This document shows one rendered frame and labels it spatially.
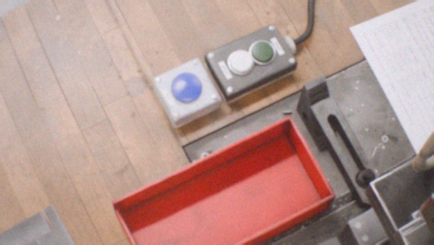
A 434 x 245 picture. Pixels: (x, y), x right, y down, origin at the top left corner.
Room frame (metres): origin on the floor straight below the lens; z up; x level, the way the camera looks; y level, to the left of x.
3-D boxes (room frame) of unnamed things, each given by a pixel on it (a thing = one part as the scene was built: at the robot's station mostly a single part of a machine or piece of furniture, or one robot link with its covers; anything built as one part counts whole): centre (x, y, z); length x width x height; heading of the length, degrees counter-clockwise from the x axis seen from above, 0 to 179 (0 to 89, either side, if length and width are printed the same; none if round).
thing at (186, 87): (0.46, 0.05, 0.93); 0.04 x 0.04 x 0.02
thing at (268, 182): (0.31, -0.01, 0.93); 0.25 x 0.12 x 0.06; 124
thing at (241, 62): (0.50, -0.01, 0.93); 0.03 x 0.03 x 0.02
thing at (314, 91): (0.44, -0.12, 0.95); 0.06 x 0.03 x 0.09; 34
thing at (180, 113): (0.46, 0.05, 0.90); 0.07 x 0.07 x 0.06; 34
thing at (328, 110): (0.38, -0.16, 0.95); 0.15 x 0.03 x 0.10; 34
